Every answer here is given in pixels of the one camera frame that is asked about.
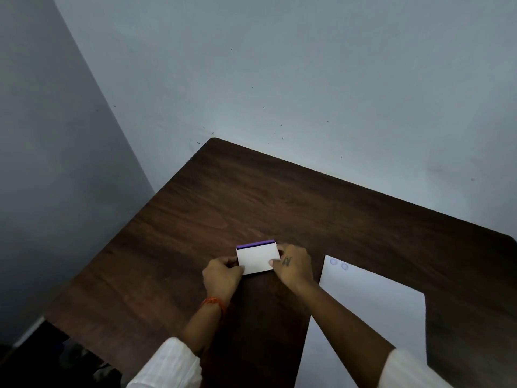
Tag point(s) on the person's right hand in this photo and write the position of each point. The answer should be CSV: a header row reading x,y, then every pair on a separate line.
x,y
293,268

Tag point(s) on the orange thread wristband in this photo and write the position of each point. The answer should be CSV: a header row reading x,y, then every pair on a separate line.
x,y
214,303

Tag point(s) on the white and purple paper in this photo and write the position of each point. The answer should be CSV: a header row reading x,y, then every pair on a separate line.
x,y
257,259

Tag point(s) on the person's left thumb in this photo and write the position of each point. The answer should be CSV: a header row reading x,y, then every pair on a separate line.
x,y
236,269

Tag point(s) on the person's right forearm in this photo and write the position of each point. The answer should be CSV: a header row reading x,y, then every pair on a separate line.
x,y
363,339

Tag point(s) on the person's left forearm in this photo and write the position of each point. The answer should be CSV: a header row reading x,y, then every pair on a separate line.
x,y
190,343

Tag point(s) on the person's left hand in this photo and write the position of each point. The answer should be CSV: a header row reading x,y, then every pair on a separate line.
x,y
220,280

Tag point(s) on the white paper sheet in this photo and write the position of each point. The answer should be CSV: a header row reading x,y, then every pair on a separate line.
x,y
363,315

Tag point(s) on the person's right thumb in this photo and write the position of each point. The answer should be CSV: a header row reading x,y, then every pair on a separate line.
x,y
275,262

